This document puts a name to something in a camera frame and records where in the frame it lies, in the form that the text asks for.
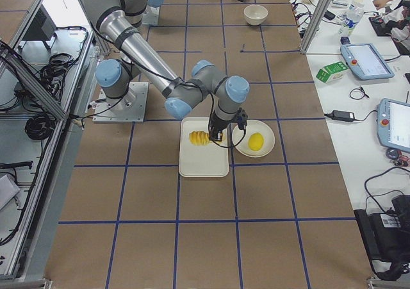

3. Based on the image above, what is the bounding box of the white ceramic bowl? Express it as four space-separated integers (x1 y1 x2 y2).
243 4 268 26

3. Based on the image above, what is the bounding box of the black power adapter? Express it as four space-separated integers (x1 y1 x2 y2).
331 110 355 122

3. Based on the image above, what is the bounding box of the aluminium frame post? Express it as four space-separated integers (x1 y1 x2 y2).
300 0 331 54

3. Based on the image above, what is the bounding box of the striped bread roll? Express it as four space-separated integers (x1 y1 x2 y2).
188 131 217 146

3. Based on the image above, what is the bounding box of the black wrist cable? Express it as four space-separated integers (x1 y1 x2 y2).
208 92 247 149

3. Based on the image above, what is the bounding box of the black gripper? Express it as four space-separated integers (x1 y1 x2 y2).
208 111 233 142

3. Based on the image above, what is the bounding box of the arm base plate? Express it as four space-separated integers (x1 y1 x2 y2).
142 6 160 26
92 81 149 123

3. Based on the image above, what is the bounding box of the green white carton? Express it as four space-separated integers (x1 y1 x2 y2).
316 62 349 83

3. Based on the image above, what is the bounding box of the yellow lemon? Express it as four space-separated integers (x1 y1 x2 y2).
248 133 265 151

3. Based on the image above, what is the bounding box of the white rectangular tray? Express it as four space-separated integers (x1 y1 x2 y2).
179 117 229 178

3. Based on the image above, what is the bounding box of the blue teach pendant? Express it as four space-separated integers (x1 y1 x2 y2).
377 98 410 153
340 43 395 80

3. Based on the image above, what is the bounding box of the clear plastic bottle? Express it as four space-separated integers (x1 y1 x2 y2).
342 0 365 37

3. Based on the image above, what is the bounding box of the white round plate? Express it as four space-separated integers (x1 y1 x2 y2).
231 120 275 158

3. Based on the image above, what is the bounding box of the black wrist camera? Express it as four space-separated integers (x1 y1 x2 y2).
235 108 248 131

